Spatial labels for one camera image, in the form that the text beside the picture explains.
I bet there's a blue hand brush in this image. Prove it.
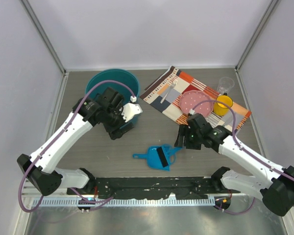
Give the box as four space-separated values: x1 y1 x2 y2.
156 144 182 168

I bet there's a blue dustpan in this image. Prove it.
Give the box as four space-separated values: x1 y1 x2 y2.
132 145 170 171

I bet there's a teal trash bin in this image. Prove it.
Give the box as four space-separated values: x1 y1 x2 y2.
85 69 141 130

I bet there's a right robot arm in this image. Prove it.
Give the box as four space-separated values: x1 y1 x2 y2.
174 114 294 216

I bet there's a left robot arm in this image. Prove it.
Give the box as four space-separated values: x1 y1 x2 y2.
17 87 142 196

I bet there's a pink dotted plate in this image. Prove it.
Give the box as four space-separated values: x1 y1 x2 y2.
179 90 213 118

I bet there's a yellow mug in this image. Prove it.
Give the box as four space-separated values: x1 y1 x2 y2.
213 95 233 116

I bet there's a patterned placemat cloth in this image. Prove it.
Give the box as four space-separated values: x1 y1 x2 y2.
140 66 251 132

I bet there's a white plastic fork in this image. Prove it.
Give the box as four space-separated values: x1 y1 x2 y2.
160 79 177 103

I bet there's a clear plastic cup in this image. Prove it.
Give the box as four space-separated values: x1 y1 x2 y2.
217 77 235 95

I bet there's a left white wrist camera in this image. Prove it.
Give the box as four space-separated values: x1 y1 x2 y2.
121 96 143 123

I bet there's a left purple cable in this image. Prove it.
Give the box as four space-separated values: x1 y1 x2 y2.
18 80 138 213

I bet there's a purple cable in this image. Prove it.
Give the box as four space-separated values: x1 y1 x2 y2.
18 80 138 213
191 99 294 215

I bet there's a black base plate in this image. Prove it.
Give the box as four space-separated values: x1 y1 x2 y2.
66 176 241 200

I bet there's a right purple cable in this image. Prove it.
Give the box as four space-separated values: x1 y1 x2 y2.
191 99 294 215

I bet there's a white slotted cable duct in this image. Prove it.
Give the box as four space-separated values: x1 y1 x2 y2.
40 196 215 207

